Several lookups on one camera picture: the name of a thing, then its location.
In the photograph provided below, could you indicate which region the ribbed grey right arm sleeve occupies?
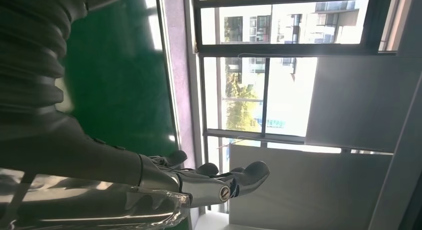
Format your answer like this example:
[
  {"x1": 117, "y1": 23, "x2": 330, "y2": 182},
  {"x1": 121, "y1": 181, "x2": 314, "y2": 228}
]
[{"x1": 0, "y1": 0, "x2": 132, "y2": 125}]

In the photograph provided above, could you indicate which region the grey-framed window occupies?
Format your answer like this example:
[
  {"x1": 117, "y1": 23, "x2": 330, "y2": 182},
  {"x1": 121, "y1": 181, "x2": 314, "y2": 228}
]
[{"x1": 199, "y1": 55, "x2": 319, "y2": 148}]

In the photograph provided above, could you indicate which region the black-framed window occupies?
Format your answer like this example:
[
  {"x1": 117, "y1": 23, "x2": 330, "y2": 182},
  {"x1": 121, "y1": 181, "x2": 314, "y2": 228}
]
[{"x1": 193, "y1": 0, "x2": 396, "y2": 58}]

